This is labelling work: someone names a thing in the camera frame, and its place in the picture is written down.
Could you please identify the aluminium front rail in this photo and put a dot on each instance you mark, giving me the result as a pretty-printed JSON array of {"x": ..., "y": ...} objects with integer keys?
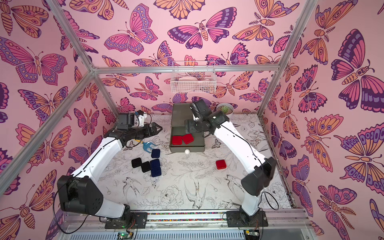
[{"x": 288, "y": 224}]

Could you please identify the red brooch box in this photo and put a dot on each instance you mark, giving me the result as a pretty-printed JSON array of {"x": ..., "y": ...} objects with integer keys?
[
  {"x": 221, "y": 164},
  {"x": 188, "y": 139},
  {"x": 177, "y": 140}
]

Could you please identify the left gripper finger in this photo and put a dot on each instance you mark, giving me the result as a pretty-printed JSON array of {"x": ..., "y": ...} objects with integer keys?
[
  {"x": 155, "y": 129},
  {"x": 147, "y": 133}
]

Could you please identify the three-drawer cabinet frame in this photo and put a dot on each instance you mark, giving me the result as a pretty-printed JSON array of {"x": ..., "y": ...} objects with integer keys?
[{"x": 182, "y": 115}]

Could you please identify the grey top drawer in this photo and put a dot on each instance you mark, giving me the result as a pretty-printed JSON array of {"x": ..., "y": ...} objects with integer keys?
[{"x": 198, "y": 146}]

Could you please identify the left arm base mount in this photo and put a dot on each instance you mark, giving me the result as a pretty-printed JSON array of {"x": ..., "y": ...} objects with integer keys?
[{"x": 130, "y": 220}]

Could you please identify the white wire basket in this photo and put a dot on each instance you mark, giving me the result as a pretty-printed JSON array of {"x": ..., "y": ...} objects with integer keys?
[{"x": 193, "y": 77}]

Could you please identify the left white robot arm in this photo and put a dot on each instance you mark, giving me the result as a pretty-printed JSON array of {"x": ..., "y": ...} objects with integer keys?
[{"x": 79, "y": 192}]

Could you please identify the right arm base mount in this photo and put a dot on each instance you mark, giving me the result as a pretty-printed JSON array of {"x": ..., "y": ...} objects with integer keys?
[{"x": 239, "y": 219}]

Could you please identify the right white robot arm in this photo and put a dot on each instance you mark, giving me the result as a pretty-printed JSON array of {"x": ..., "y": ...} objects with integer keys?
[{"x": 260, "y": 169}]

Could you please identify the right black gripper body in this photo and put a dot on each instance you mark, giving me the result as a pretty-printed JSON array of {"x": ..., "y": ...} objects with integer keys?
[{"x": 192, "y": 126}]

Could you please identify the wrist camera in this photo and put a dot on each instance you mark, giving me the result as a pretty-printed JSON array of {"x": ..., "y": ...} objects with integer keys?
[
  {"x": 200, "y": 110},
  {"x": 128, "y": 121}
]

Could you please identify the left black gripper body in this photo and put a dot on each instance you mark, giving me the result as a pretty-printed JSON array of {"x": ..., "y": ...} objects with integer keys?
[{"x": 137, "y": 133}]

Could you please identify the black brooch box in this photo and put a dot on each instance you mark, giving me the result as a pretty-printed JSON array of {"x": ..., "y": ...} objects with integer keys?
[
  {"x": 137, "y": 162},
  {"x": 145, "y": 167}
]

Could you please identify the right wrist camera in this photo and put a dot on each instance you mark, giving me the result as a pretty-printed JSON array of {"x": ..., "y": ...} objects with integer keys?
[{"x": 200, "y": 110}]

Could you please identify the small navy brooch box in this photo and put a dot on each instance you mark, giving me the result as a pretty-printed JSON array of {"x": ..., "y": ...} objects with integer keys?
[{"x": 156, "y": 153}]

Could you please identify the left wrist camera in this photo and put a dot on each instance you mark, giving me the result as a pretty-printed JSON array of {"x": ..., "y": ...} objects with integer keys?
[{"x": 128, "y": 121}]

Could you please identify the white potted succulent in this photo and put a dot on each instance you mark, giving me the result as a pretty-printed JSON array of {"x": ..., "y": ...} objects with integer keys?
[{"x": 226, "y": 109}]

